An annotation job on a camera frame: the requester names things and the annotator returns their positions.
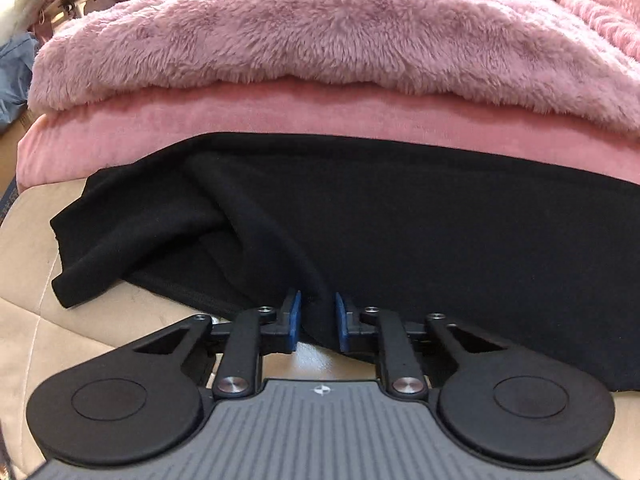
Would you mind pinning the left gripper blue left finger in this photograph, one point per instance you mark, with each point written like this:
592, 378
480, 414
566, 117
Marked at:
243, 343

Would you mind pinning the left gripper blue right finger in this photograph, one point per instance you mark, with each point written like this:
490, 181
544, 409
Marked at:
379, 334

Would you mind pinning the black pants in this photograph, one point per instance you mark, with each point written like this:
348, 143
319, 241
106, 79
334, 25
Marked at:
545, 256

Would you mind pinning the pink bed sheet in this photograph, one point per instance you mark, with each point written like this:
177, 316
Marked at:
78, 142

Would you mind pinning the fluffy pink blanket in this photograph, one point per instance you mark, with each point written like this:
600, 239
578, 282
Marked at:
577, 57

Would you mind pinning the blue jeans pile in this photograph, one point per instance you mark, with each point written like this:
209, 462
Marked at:
16, 63

